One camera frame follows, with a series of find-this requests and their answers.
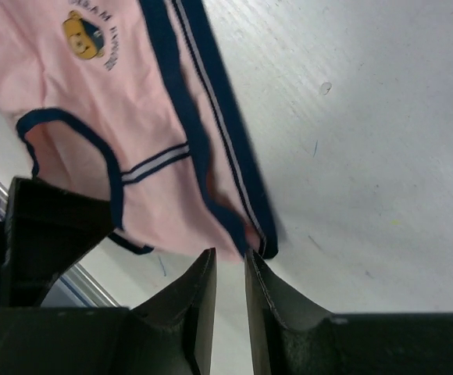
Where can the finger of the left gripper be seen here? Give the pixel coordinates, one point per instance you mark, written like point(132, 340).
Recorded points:
point(47, 230)

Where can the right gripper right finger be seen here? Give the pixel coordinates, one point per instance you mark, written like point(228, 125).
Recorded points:
point(290, 334)

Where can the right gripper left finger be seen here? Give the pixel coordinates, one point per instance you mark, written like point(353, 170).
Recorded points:
point(171, 333)

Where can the pink underwear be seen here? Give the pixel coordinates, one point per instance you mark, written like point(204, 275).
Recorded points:
point(129, 102)

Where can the aluminium mounting rail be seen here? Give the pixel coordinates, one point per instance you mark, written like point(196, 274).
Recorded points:
point(76, 287)

